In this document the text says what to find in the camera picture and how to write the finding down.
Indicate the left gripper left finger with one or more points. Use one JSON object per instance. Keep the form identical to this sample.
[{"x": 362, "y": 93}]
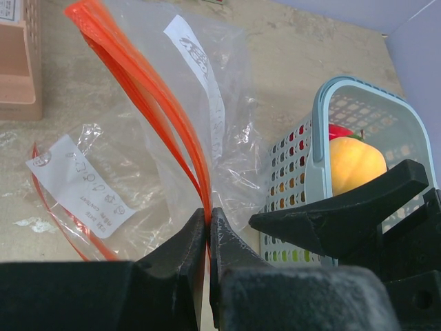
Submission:
[{"x": 161, "y": 291}]

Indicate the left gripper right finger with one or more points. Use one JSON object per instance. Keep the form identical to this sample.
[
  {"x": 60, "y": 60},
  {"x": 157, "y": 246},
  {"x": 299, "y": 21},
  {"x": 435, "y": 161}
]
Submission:
[{"x": 246, "y": 293}]

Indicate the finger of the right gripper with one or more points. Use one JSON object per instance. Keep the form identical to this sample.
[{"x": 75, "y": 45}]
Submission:
[{"x": 390, "y": 222}]

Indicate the yellow peach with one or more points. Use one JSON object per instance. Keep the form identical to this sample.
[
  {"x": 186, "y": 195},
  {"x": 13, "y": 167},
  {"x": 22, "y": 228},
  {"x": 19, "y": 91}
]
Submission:
[{"x": 353, "y": 163}]

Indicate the red bell pepper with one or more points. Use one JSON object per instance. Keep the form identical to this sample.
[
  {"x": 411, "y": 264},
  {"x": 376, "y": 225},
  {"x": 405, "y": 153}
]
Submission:
[{"x": 336, "y": 131}]

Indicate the clear orange-zip bag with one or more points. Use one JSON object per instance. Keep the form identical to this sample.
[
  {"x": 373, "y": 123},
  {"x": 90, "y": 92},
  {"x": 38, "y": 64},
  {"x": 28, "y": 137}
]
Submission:
[{"x": 182, "y": 138}]

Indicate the blue plastic basket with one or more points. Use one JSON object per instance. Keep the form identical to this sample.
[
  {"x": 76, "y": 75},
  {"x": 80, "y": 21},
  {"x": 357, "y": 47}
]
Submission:
[{"x": 301, "y": 165}]

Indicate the orange file organizer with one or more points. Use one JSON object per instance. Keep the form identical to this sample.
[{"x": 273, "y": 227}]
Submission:
[{"x": 21, "y": 73}]

